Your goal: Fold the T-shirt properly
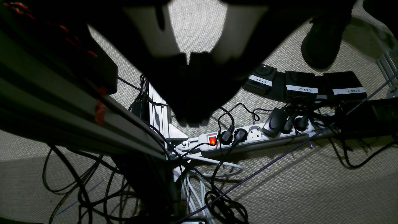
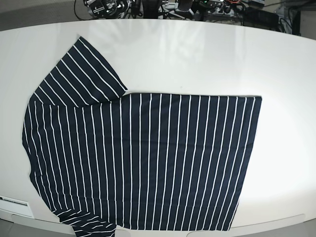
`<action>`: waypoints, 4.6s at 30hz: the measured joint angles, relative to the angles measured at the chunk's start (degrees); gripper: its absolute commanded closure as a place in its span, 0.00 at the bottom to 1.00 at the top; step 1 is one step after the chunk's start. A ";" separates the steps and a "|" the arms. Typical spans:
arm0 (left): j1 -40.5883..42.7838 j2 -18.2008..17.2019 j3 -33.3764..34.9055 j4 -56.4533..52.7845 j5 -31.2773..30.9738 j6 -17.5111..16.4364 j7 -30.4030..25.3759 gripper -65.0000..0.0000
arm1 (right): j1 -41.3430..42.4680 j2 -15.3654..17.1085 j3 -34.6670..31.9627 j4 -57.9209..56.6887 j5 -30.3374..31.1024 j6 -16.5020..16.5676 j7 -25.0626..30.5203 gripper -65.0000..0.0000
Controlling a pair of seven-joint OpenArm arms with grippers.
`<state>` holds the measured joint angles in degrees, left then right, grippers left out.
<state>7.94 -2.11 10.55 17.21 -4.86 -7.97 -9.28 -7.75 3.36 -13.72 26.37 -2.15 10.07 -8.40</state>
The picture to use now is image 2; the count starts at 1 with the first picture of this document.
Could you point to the navy white striped T-shirt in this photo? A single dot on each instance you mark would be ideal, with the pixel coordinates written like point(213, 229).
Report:
point(102, 158)

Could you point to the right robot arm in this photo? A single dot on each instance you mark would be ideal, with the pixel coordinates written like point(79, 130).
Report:
point(106, 9)

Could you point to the white power strip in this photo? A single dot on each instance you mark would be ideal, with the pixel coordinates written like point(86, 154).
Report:
point(191, 7)

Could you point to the black equipment box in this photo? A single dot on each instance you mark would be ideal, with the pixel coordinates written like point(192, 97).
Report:
point(261, 17)

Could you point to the white label sticker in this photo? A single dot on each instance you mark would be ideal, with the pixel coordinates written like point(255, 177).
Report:
point(16, 207)

